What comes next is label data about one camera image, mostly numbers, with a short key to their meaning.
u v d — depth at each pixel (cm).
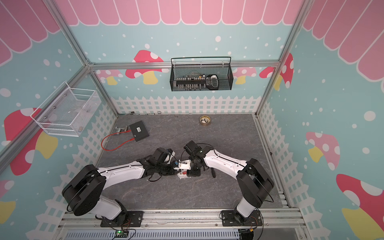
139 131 108
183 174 86
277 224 73
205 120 116
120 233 73
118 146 102
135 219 75
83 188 44
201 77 92
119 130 109
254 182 44
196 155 64
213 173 89
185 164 74
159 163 71
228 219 75
